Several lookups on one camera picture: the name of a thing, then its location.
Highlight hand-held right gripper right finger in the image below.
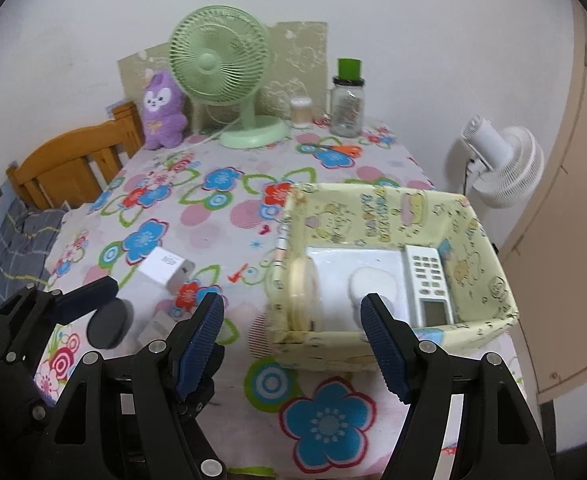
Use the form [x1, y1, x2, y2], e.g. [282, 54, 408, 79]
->
[361, 292, 557, 480]

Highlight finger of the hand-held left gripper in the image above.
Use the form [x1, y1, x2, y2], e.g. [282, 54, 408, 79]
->
[21, 276, 119, 326]

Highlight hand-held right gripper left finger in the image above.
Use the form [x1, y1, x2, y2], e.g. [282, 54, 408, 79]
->
[48, 291, 226, 480]

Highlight black round disc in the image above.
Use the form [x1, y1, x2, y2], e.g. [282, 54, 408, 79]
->
[86, 299, 134, 351]

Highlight white box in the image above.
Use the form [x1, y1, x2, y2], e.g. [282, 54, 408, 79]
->
[136, 310, 184, 348]

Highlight yellow cartoon-print storage box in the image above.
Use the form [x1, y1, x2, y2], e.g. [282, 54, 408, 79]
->
[265, 182, 520, 372]

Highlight white remote control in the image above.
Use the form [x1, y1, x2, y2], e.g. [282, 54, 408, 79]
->
[403, 244, 455, 328]

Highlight white cube charger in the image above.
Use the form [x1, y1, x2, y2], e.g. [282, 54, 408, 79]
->
[138, 247, 196, 295]

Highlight cream round compact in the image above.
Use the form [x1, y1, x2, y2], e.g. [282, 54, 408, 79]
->
[288, 255, 320, 333]

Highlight grey plaid blanket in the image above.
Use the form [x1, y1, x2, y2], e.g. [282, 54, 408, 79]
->
[0, 200, 67, 306]

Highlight purple plush toy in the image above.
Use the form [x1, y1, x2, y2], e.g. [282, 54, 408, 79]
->
[141, 69, 188, 150]

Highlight beige door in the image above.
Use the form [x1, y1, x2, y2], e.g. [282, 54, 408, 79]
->
[498, 5, 587, 406]

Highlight white standing fan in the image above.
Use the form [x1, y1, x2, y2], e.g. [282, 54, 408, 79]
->
[461, 115, 545, 210]

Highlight glass jar with green lid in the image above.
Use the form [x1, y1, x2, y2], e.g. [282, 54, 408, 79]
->
[328, 58, 367, 137]

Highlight clear cotton swab container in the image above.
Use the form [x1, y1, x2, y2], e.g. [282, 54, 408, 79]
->
[290, 96, 314, 128]

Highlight green desk fan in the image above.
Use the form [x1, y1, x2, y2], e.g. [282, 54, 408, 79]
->
[170, 5, 290, 150]

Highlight beige patterned cardboard panel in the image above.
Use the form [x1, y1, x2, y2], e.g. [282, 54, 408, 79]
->
[118, 21, 328, 136]

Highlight orange-handled scissors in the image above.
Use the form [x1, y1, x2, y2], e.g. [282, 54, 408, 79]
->
[301, 142, 363, 157]

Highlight white fan cable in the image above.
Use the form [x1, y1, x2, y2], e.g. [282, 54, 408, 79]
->
[194, 119, 247, 147]

